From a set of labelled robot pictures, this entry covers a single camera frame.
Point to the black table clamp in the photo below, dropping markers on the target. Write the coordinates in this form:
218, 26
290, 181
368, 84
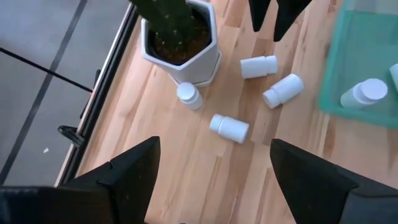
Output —
71, 135

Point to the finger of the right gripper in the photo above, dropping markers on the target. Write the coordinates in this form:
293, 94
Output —
289, 15
258, 14

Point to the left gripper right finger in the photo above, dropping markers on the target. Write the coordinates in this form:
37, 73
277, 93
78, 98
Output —
317, 193

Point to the green cactus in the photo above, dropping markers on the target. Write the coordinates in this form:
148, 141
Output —
168, 18

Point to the white hexagonal plant pot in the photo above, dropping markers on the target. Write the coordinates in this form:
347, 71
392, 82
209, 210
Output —
199, 67

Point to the small white scrap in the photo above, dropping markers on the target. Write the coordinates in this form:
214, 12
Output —
46, 150

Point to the white pill bottle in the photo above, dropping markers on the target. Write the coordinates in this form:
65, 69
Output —
284, 89
189, 95
395, 76
362, 93
231, 128
256, 67

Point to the green translucent plastic basket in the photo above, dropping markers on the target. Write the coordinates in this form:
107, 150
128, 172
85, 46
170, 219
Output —
357, 46

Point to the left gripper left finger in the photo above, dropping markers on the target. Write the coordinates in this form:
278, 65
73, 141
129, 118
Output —
124, 186

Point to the black metal table frame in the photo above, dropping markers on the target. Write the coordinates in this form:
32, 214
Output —
103, 93

